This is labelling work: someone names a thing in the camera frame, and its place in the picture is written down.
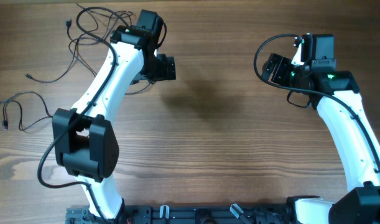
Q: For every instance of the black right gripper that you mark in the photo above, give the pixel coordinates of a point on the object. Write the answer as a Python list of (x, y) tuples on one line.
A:
[(283, 64)]

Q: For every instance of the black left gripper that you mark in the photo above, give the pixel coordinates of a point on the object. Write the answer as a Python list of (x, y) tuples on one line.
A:
[(166, 70)]

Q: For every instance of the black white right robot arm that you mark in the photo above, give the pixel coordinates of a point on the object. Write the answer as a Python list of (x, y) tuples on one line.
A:
[(335, 95)]

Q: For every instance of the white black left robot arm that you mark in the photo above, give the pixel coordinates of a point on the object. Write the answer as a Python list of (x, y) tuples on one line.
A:
[(84, 140)]

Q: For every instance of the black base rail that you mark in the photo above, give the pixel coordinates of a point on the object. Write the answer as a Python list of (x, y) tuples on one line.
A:
[(258, 214)]

